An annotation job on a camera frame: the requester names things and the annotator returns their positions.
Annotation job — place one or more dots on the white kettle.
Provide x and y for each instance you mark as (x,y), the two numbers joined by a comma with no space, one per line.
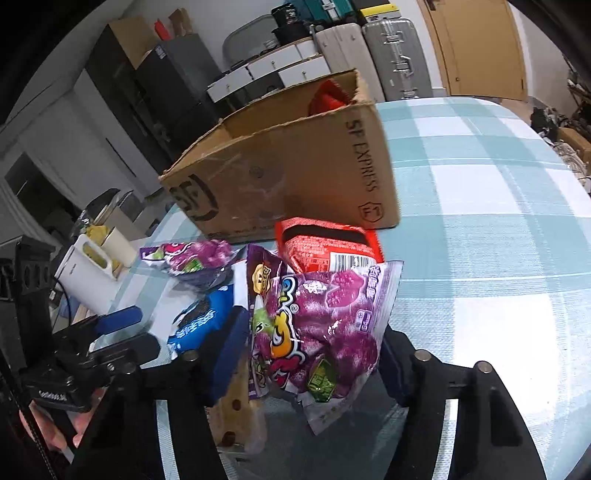
(87,281)

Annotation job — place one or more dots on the brown cardboard box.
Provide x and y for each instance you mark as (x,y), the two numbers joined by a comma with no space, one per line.
(286,175)

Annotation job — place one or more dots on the grey lidded bin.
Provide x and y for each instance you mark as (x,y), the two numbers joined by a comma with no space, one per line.
(104,203)

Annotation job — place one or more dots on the plain white snack packet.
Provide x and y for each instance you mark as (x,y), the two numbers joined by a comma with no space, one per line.
(241,286)

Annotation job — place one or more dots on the scattered shoes pile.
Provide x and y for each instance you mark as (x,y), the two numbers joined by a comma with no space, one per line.
(549,121)

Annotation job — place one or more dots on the white drawer desk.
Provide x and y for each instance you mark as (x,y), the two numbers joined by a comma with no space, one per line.
(272,60)

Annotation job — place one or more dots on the dark brown tall cabinet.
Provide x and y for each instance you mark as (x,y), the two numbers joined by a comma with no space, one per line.
(120,60)

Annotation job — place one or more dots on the grey oval frame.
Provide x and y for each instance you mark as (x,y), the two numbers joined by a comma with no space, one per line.
(235,37)

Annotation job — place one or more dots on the cream tumbler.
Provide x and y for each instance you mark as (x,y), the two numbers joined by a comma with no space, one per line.
(120,247)

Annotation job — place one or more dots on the person's left hand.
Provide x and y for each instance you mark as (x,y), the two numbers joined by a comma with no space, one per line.
(55,427)

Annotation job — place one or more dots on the white wardrobe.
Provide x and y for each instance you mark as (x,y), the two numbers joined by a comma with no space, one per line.
(60,138)

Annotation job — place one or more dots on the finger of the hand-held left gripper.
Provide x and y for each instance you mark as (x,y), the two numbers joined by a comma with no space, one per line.
(117,318)
(134,349)

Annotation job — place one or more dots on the red black-banded snack packet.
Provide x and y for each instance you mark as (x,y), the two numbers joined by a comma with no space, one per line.
(318,249)

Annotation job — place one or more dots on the tan wooden door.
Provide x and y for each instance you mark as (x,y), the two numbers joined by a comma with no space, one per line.
(475,55)

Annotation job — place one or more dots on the teal white checkered tablecloth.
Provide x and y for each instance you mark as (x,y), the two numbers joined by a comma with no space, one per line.
(485,230)

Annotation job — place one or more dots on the black printed box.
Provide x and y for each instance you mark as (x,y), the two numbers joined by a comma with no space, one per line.
(286,14)

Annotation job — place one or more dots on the red glossy snack packet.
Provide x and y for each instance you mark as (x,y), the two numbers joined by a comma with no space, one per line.
(328,99)

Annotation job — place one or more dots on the dark grey refrigerator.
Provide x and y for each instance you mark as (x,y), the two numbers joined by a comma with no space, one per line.
(180,83)

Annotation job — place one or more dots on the blue cookie packet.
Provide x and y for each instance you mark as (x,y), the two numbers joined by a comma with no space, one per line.
(198,321)

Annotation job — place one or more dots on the black round box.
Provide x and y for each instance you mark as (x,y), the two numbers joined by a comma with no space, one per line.
(291,33)

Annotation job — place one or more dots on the beige suitcase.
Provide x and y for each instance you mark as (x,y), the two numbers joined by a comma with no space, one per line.
(341,46)

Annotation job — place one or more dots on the small plain cardboard carton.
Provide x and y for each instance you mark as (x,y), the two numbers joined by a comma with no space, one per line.
(575,141)

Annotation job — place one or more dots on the yellow cake packet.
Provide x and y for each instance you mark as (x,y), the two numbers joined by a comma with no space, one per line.
(238,410)

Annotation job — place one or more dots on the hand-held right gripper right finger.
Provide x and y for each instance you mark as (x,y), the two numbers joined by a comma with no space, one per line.
(406,369)

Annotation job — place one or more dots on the wooden shoe rack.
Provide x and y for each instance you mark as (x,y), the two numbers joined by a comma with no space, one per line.
(576,85)

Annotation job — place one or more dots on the yellow cloth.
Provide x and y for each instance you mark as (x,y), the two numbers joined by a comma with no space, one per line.
(97,233)

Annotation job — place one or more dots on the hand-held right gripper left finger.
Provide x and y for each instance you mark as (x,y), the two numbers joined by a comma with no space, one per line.
(226,350)

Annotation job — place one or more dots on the purple gummy candy packet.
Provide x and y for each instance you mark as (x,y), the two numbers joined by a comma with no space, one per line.
(198,256)
(323,323)

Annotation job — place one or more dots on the red paper bag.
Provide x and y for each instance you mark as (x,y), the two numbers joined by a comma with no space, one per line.
(162,28)

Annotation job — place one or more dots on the silver suitcase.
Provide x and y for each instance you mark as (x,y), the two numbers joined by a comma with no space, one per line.
(397,55)

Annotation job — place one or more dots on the teal suitcase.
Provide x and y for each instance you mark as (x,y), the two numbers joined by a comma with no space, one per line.
(341,7)

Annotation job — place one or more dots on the brown cardboard piece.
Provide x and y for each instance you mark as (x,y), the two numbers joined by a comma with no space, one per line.
(181,19)

